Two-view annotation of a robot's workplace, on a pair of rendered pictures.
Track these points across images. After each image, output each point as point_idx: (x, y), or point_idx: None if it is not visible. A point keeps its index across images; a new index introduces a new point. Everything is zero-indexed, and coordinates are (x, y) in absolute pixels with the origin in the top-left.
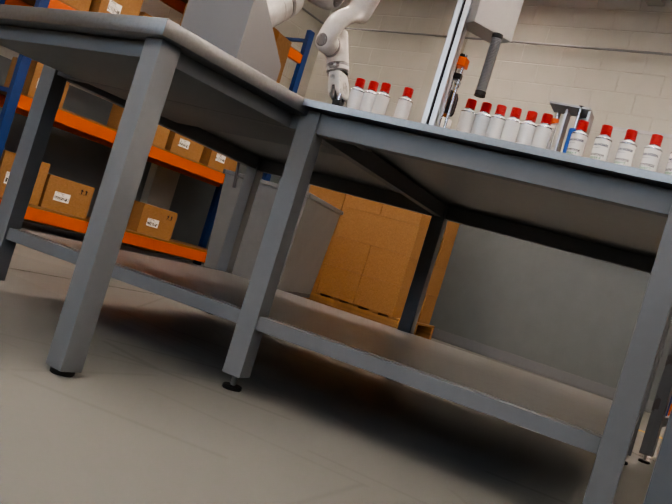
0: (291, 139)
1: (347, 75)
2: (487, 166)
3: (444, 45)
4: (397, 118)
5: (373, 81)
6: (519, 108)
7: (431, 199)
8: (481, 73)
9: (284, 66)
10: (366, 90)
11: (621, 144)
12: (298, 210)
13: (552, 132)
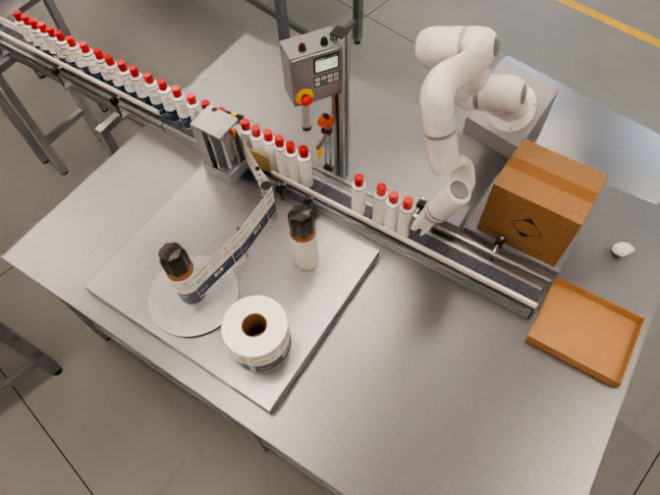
0: None
1: (424, 211)
2: None
3: (349, 105)
4: (382, 91)
5: (395, 191)
6: (267, 129)
7: None
8: (309, 114)
9: (487, 199)
10: (399, 199)
11: (199, 104)
12: None
13: (236, 133)
